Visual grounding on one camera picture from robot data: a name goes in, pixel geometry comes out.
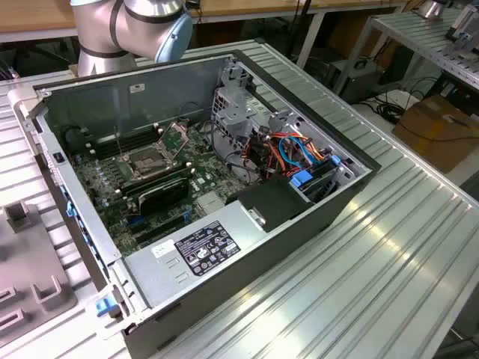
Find black RAM slot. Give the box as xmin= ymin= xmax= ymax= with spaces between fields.
xmin=121 ymin=170 xmax=195 ymax=197
xmin=116 ymin=164 xmax=195 ymax=191
xmin=88 ymin=126 xmax=164 ymax=145
xmin=92 ymin=134 xmax=162 ymax=159

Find blue wire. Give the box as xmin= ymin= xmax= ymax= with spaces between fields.
xmin=278 ymin=136 xmax=312 ymax=175

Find silver robot foot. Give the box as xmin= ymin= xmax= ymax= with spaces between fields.
xmin=415 ymin=0 xmax=448 ymax=19

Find metal drive cage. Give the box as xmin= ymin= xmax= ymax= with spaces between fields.
xmin=211 ymin=55 xmax=278 ymax=165

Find metal locking lever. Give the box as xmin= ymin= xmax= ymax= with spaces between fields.
xmin=113 ymin=126 xmax=125 ymax=159

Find blue disk carrier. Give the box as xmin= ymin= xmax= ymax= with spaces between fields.
xmin=287 ymin=170 xmax=314 ymax=194

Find black graphics card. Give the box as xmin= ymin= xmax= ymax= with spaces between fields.
xmin=136 ymin=177 xmax=190 ymax=218

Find small silver bracket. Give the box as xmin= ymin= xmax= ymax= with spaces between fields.
xmin=242 ymin=207 xmax=267 ymax=230

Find CPU socket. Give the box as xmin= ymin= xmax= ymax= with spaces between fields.
xmin=119 ymin=144 xmax=177 ymax=184

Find green motherboard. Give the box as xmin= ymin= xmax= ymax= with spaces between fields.
xmin=70 ymin=123 xmax=263 ymax=259

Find metal slat side table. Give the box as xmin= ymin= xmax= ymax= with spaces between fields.
xmin=332 ymin=6 xmax=479 ymax=95

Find black power supply label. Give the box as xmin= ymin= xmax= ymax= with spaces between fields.
xmin=174 ymin=221 xmax=241 ymax=277

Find black plastic shroud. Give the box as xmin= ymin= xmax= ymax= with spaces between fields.
xmin=226 ymin=175 xmax=315 ymax=233

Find black looped cable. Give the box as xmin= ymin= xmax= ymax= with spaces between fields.
xmin=224 ymin=151 xmax=263 ymax=184

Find white power supply sticker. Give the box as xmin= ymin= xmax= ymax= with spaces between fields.
xmin=150 ymin=241 xmax=177 ymax=259

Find open grey PC case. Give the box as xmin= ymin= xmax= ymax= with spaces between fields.
xmin=7 ymin=48 xmax=382 ymax=359

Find black expansion slot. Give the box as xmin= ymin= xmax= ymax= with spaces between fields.
xmin=134 ymin=215 xmax=188 ymax=245

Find wooden desk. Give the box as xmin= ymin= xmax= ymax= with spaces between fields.
xmin=0 ymin=0 xmax=409 ymax=44

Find orange wire bundle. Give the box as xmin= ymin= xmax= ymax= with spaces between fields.
xmin=266 ymin=130 xmax=327 ymax=177

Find black case fan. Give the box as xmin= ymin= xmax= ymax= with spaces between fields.
xmin=61 ymin=125 xmax=91 ymax=154

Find black floor cables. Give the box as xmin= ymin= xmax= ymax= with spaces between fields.
xmin=373 ymin=76 xmax=442 ymax=125

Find grey parts rack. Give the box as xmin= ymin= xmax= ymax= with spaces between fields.
xmin=0 ymin=200 xmax=79 ymax=337

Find grey device with blue part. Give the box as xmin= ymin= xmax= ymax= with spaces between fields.
xmin=445 ymin=3 xmax=479 ymax=43

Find metal socket cover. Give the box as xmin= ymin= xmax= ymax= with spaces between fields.
xmin=156 ymin=121 xmax=190 ymax=168

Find silver chipset heatsink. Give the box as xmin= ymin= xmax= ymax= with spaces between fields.
xmin=196 ymin=192 xmax=228 ymax=216

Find grey power supply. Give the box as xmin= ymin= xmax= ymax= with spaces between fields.
xmin=123 ymin=201 xmax=271 ymax=310

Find brown cardboard box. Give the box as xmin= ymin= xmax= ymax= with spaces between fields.
xmin=391 ymin=95 xmax=479 ymax=175

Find blue case latch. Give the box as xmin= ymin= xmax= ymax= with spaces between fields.
xmin=95 ymin=297 xmax=120 ymax=319

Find black box on floor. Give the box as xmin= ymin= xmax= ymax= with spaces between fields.
xmin=327 ymin=55 xmax=386 ymax=105

